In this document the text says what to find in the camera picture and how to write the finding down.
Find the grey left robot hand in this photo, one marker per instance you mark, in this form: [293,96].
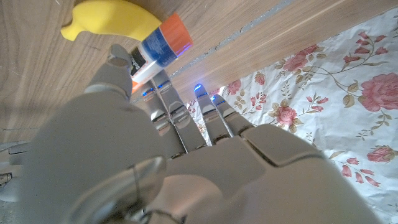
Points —
[186,174]

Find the glue stick with blue label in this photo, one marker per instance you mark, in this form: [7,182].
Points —
[161,46]

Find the yellow toy banana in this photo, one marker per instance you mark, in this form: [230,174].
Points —
[112,18]

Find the floral curtain backdrop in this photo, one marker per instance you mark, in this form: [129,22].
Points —
[311,109]

